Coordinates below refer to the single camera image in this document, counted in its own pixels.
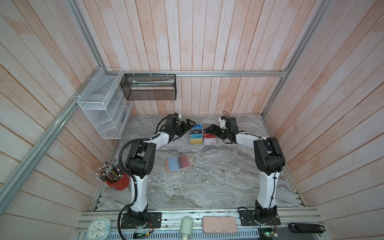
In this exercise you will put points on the white wire mesh shelf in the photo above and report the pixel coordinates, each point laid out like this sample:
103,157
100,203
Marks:
104,103

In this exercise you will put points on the red pen cup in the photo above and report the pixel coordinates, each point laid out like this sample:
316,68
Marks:
121,184

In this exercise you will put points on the pink rectangular case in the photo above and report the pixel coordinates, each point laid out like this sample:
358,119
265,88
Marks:
216,225

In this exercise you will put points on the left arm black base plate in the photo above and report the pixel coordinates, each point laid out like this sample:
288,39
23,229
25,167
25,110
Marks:
133,220

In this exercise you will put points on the white analog clock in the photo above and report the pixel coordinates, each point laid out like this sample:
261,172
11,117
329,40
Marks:
99,229

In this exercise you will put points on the red credit card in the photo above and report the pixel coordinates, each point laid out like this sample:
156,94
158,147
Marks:
209,136

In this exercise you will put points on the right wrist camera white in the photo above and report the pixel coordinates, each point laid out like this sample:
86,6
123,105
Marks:
222,121

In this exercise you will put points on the black stapler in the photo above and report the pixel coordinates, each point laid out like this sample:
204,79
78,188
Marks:
306,228

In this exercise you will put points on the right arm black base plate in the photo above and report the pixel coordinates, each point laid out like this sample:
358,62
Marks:
259,217

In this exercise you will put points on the white light bulb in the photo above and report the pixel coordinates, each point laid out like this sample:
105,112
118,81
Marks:
186,229

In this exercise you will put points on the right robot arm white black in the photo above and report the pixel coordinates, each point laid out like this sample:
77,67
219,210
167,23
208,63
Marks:
269,160

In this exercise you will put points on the gold credit card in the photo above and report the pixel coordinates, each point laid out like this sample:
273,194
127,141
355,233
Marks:
196,141

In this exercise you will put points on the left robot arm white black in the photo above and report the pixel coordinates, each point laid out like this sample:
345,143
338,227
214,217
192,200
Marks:
137,158

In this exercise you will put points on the black mesh basket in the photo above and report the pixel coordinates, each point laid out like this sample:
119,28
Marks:
149,87

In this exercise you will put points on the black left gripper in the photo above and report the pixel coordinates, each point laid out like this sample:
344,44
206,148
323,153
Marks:
188,120

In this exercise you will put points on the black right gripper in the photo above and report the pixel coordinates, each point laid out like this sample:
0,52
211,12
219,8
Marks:
213,126

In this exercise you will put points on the bundle of coloured pens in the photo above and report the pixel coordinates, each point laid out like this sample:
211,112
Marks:
109,173

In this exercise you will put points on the black credit card left column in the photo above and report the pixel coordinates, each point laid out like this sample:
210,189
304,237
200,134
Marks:
196,131

